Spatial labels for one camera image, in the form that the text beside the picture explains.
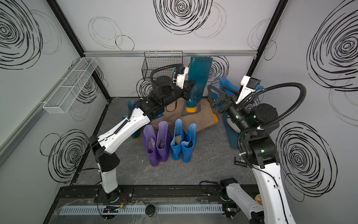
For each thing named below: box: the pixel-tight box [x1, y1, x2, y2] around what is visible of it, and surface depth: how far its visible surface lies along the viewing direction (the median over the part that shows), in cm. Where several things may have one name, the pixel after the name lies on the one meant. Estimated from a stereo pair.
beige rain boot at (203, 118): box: [179, 99, 220, 134], surface depth 102 cm
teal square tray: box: [222, 113, 241, 149], surface depth 101 cm
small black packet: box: [234, 156, 248, 168], surface depth 86 cm
